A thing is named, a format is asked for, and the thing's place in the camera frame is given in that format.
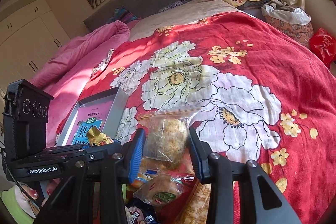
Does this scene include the yellow cartoon snack stick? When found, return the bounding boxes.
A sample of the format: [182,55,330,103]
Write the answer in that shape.
[87,126,114,147]

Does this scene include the clear bag flaky pastry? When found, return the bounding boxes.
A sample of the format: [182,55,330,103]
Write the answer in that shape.
[138,106,201,172]

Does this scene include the left hand pink nails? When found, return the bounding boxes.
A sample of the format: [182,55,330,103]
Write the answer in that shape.
[12,177,63,217]

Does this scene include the grey tray with pink book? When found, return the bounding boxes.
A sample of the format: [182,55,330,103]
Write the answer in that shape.
[56,87,128,146]

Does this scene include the dark blue snack wrapper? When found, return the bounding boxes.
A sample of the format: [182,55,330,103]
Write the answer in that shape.
[125,198,158,224]

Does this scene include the round pastry green label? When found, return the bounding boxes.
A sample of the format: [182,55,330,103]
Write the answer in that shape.
[133,174,186,207]

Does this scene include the orange biscuit packet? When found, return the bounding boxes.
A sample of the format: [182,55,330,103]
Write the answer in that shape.
[174,182,211,224]

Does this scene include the pink quilt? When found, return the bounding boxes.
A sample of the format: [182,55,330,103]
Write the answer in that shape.
[29,21,130,147]

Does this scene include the red floral blanket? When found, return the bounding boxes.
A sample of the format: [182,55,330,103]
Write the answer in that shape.
[78,12,335,223]

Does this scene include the white wardrobe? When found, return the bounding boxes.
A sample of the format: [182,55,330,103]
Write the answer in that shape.
[0,0,70,98]

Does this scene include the blue patterned pillow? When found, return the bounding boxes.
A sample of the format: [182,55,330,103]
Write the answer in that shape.
[106,7,141,24]

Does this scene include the red plastic bag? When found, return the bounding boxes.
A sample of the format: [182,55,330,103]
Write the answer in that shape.
[309,28,336,69]

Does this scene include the floral bag with white cloth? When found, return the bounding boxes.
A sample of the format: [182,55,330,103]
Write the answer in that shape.
[261,0,314,48]

